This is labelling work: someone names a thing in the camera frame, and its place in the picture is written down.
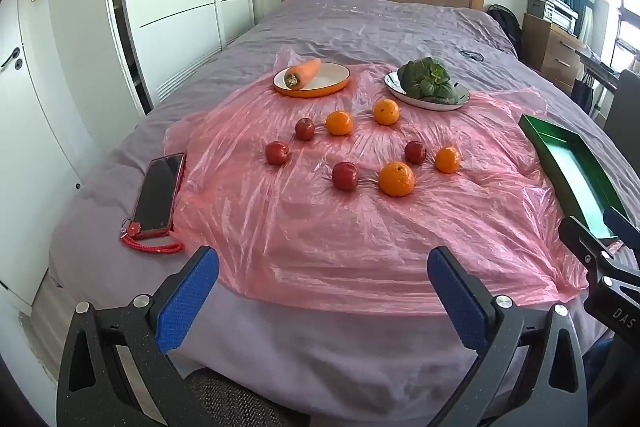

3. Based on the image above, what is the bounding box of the white oval plate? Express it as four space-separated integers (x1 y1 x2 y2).
384 71 471 111

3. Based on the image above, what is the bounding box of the pink plastic sheet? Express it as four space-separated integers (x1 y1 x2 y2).
162 49 593 315

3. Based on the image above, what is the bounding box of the green bok choy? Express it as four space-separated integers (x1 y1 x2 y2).
397 57 458 100

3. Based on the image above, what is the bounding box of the orange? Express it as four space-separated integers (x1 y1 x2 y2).
372 98 401 126
378 161 417 198
434 146 462 174
325 110 355 136

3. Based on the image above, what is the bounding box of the phone in red case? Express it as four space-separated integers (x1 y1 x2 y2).
131 152 187 241

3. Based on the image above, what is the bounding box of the bed with purple sheet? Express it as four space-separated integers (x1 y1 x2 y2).
47 0 621 408

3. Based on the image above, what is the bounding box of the green rectangular tray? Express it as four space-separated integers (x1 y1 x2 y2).
518 113 630 240

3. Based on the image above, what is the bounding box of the red lanyard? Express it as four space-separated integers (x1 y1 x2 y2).
119 218 185 255

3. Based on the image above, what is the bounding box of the black mesh chair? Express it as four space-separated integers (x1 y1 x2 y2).
182 367 311 427

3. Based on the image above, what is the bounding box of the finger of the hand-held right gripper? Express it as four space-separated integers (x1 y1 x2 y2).
558 215 614 281
602 206 640 254

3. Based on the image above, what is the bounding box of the black bag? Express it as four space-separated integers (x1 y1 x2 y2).
571 74 597 112

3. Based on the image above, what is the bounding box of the white printer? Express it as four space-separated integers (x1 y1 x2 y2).
527 0 579 32

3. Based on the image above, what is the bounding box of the desk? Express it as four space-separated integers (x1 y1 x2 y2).
575 47 623 88

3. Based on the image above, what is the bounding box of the white door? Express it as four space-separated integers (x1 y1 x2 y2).
0 0 86 303

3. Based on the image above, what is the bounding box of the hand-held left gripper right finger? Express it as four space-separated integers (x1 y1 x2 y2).
426 245 591 427

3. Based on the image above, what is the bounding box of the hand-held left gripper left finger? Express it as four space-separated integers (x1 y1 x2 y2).
56 245 221 427

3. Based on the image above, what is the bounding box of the desk chair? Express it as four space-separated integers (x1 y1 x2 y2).
602 69 640 142

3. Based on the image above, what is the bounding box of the carrot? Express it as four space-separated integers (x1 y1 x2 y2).
283 58 322 88

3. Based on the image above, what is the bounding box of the wooden dresser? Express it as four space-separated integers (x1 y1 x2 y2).
521 13 587 95

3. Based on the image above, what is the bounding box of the person's right hand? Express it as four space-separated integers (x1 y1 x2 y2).
582 336 627 403

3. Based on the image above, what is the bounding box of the orange rimmed plate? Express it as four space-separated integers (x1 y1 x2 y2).
273 62 352 98

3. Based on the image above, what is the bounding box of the black door handle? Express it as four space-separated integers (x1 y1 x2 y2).
0 47 23 72

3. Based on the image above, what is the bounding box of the black backpack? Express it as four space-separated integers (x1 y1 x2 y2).
486 4 524 58

